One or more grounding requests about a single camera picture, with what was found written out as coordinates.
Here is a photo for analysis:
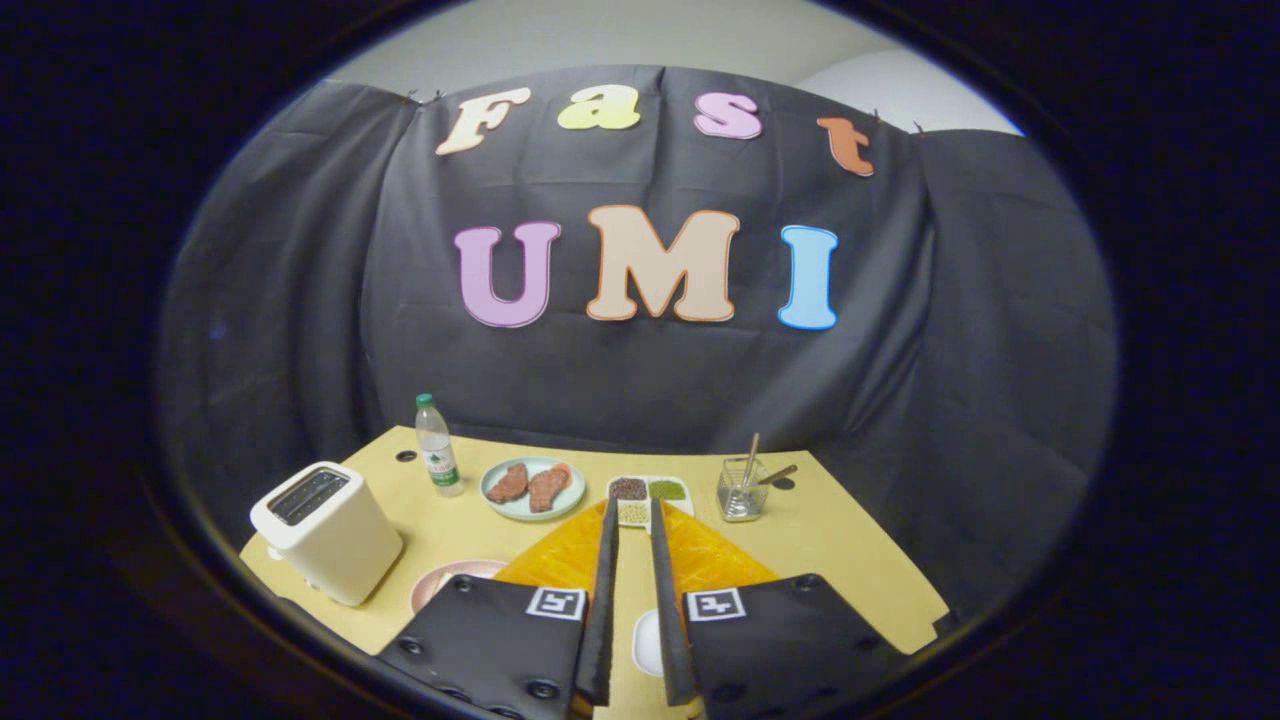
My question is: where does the pink plate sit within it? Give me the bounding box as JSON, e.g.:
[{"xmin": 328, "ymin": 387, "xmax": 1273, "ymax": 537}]
[{"xmin": 411, "ymin": 559, "xmax": 511, "ymax": 616}]

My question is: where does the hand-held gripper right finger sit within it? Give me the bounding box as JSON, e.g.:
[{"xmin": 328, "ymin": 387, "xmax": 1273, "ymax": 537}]
[{"xmin": 648, "ymin": 497, "xmax": 911, "ymax": 720}]

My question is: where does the light blue plate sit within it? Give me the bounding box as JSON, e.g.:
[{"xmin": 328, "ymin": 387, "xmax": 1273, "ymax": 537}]
[{"xmin": 480, "ymin": 457, "xmax": 588, "ymax": 523}]

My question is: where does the white toaster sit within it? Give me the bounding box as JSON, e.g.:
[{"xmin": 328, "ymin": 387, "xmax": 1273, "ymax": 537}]
[{"xmin": 249, "ymin": 461, "xmax": 405, "ymax": 608}]

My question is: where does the black backdrop cloth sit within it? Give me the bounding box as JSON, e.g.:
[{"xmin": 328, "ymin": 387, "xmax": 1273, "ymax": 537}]
[{"xmin": 158, "ymin": 65, "xmax": 1119, "ymax": 621}]

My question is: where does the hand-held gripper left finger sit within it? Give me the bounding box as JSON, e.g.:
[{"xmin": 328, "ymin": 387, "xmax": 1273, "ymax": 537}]
[{"xmin": 375, "ymin": 495, "xmax": 621, "ymax": 720}]

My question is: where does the clear utensil holder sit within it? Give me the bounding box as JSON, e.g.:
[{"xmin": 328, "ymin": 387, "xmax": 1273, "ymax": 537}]
[{"xmin": 717, "ymin": 457, "xmax": 771, "ymax": 523}]

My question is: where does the clear plastic water bottle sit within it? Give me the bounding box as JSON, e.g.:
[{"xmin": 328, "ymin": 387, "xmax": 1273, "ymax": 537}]
[{"xmin": 415, "ymin": 393, "xmax": 465, "ymax": 498}]

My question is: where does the white divided grain dish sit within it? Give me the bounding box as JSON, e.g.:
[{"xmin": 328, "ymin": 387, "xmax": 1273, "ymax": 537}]
[{"xmin": 606, "ymin": 475, "xmax": 695, "ymax": 531}]

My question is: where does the brown meat piece orange edge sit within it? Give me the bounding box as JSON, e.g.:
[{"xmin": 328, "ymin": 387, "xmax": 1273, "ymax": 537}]
[{"xmin": 527, "ymin": 462, "xmax": 573, "ymax": 514}]

